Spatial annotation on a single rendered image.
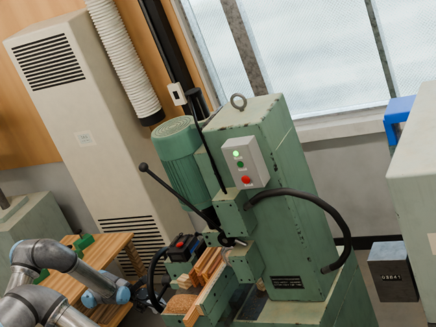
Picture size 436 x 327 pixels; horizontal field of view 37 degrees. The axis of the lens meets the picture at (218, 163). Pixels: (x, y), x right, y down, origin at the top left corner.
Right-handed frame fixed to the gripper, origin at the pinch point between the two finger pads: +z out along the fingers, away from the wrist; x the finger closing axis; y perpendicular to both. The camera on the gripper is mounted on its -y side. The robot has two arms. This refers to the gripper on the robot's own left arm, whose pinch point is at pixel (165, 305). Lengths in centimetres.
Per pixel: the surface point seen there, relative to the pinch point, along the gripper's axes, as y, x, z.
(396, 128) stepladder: -83, -64, 63
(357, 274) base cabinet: -40, -22, 71
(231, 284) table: -37.4, 9.1, 30.7
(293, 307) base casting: -42, 11, 56
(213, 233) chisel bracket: -52, 3, 18
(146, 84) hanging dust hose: -35, -109, -81
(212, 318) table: -36, 26, 32
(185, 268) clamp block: -31.6, 5.9, 10.0
